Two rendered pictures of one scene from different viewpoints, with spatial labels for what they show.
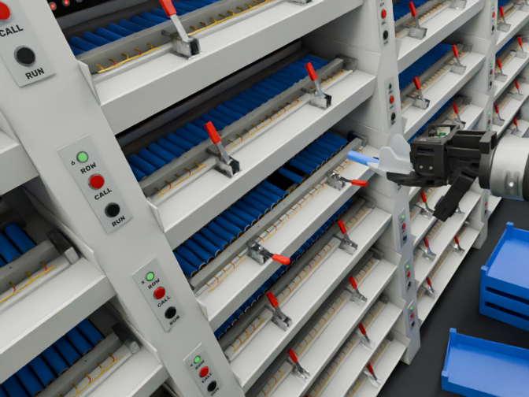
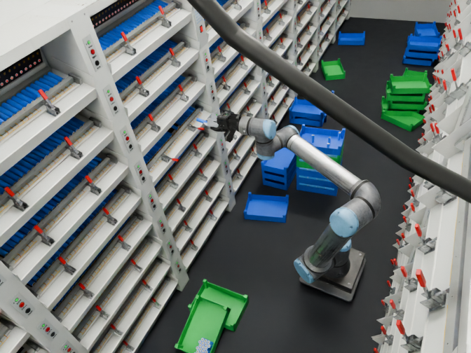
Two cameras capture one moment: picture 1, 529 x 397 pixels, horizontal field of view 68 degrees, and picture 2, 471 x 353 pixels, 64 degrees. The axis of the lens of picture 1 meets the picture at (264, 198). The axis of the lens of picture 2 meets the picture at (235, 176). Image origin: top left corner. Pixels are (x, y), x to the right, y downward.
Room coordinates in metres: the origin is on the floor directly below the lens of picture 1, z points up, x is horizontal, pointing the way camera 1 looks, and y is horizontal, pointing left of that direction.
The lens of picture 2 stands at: (-0.94, 0.24, 2.14)
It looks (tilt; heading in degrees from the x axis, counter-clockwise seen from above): 44 degrees down; 340
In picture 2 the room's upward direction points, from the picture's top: 9 degrees counter-clockwise
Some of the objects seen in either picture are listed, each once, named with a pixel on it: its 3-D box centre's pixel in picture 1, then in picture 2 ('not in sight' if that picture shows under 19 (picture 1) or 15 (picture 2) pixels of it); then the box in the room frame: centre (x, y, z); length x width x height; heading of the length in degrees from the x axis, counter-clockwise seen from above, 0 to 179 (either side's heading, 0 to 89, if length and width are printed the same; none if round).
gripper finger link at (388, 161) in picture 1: (386, 161); (209, 122); (0.60, -0.23, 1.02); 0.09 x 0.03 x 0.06; 43
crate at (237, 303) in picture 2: not in sight; (219, 304); (0.21, 0.06, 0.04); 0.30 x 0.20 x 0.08; 38
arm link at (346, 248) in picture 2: not in sight; (335, 247); (0.05, -0.64, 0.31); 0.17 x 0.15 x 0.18; 99
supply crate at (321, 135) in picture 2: not in sight; (320, 139); (0.75, -1.03, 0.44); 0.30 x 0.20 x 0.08; 44
